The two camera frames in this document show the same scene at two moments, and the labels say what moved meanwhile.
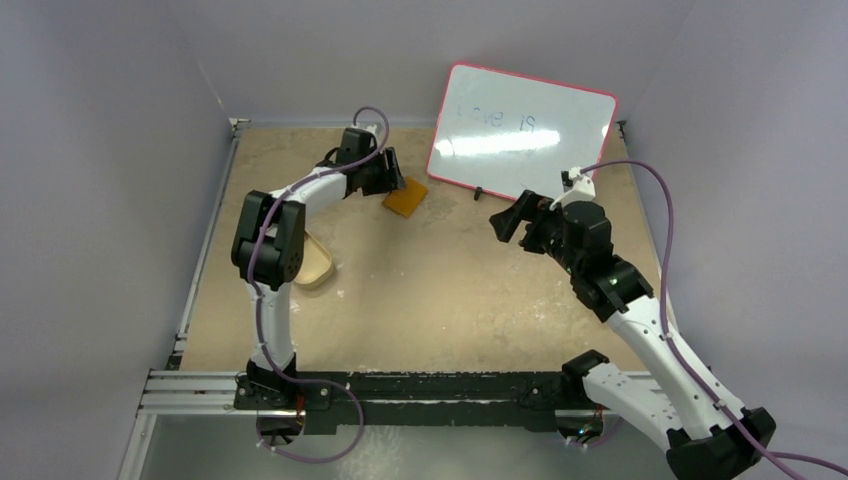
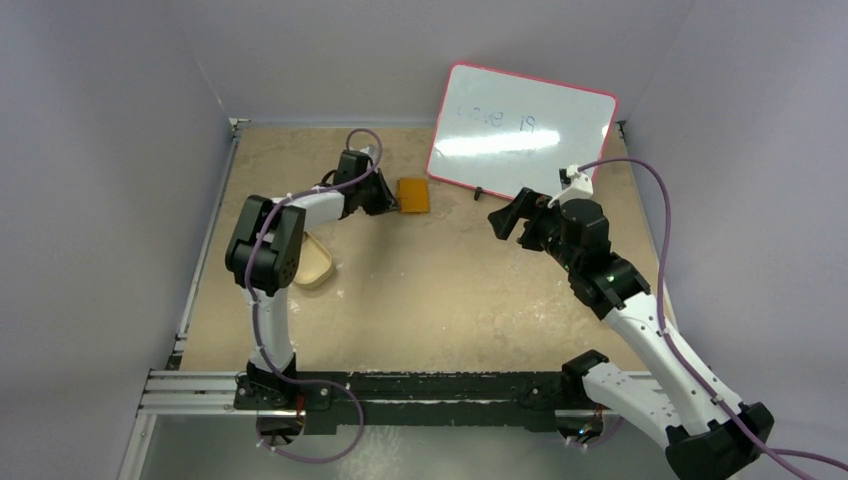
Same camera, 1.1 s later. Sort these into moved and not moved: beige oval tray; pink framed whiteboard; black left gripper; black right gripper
Moved: black left gripper
Not moved: pink framed whiteboard; black right gripper; beige oval tray
